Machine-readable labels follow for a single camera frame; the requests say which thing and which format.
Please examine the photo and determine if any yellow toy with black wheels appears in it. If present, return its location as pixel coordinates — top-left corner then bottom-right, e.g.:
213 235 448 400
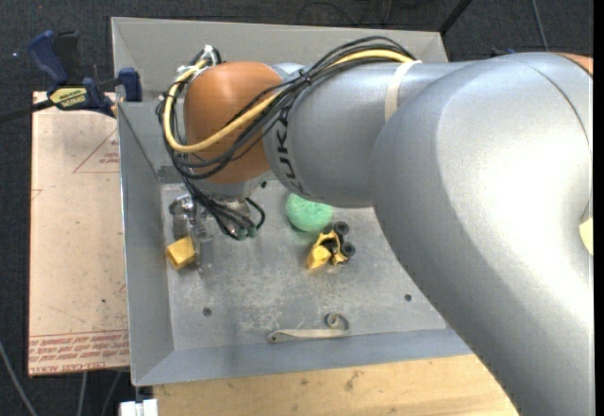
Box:
305 221 358 271

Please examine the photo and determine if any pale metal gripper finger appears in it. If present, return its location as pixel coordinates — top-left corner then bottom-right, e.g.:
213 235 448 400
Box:
168 195 193 241
191 215 215 275

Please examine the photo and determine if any yellow block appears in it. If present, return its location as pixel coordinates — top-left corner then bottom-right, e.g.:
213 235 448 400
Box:
165 236 196 271

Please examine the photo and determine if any beige strap with curled end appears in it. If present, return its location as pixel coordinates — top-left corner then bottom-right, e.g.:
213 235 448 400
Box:
266 312 352 344

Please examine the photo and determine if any brown cardboard board, red print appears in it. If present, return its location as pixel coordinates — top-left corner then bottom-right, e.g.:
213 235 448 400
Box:
26 90 131 377

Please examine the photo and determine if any green sponge ball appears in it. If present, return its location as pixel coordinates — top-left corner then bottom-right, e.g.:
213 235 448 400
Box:
284 191 335 233

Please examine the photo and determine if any grey metal bin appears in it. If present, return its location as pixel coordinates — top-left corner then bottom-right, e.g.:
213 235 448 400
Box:
110 16 474 388

